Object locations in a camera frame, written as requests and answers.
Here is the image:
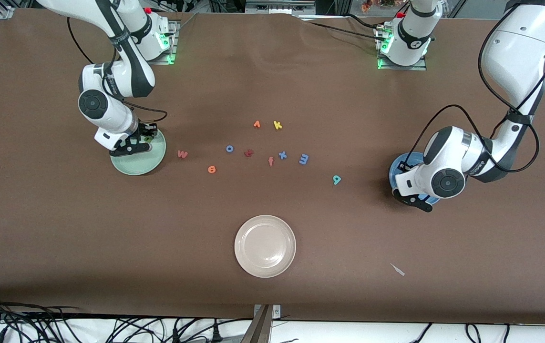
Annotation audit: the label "blue plate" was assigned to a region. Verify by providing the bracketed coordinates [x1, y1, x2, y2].
[389, 152, 444, 207]

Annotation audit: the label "green plate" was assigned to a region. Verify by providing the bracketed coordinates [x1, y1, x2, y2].
[110, 125, 167, 176]

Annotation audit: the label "beige plate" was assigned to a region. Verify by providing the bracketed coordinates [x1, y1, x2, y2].
[234, 215, 297, 278]

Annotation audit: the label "brown table cover sheet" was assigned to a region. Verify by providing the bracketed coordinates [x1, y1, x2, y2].
[0, 7, 545, 325]

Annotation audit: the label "orange decorative object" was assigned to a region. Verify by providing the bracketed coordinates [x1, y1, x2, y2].
[360, 0, 397, 12]

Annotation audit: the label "grey metal box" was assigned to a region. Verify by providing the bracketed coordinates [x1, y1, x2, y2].
[246, 0, 316, 15]

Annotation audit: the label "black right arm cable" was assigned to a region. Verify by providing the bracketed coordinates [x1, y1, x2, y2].
[66, 17, 168, 125]

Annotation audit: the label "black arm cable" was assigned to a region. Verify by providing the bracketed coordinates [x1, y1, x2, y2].
[66, 17, 168, 125]
[413, 5, 545, 174]

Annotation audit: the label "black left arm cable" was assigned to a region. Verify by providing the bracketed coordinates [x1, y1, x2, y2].
[413, 5, 545, 174]

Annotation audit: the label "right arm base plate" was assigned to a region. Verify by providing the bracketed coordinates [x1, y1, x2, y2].
[148, 19, 180, 65]

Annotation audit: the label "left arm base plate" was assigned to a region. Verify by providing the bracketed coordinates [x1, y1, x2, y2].
[376, 24, 428, 71]

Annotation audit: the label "black base power cable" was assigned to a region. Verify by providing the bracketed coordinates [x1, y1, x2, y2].
[298, 13, 387, 41]

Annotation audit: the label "metal table edge bracket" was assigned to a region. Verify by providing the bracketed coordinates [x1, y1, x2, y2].
[252, 304, 282, 343]

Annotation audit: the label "tangled black floor cables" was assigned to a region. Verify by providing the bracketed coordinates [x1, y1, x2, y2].
[0, 293, 254, 343]

